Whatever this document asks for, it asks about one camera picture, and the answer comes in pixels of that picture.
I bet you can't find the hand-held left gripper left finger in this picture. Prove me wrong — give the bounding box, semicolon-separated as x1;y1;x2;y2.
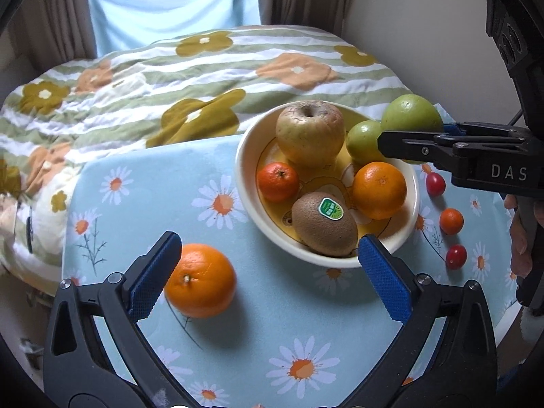
42;231;200;408

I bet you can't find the striped floral blanket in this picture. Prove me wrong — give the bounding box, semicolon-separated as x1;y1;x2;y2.
0;24;415;281

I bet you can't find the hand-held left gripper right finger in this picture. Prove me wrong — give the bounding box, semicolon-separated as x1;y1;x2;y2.
340;234;500;408

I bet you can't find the cream bowl with yellow print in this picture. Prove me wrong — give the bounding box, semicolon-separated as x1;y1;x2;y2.
235;102;421;268

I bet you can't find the person's right hand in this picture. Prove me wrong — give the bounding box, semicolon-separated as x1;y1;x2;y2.
505;198;537;278

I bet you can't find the light blue hanging cloth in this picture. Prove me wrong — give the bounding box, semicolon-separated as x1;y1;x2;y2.
85;0;264;58

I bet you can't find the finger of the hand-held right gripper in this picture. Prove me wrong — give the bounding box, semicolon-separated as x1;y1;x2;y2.
442;122;525;137
377;130;455;166

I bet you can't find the green apple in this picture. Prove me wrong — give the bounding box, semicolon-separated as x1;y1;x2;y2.
346;120;383;166
380;95;444;164

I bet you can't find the red cherry tomato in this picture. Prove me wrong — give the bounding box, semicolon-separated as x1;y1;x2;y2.
446;245;468;270
426;173;446;197

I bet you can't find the orange cherry tomato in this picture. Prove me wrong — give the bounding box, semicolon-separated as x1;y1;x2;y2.
439;208;464;235

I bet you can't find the blue daisy tablecloth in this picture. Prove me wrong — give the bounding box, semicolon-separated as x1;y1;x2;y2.
62;102;523;408

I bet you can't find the wrinkled yellow apple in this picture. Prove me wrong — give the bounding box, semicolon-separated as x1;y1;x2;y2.
276;101;345;168

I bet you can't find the small mandarin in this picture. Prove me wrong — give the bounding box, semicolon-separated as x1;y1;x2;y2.
256;162;300;203

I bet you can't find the large orange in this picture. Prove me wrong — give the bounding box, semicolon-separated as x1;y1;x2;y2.
164;243;237;319
352;161;408;220

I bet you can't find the brown kiwi with green sticker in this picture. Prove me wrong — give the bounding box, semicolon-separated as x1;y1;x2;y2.
291;192;358;258

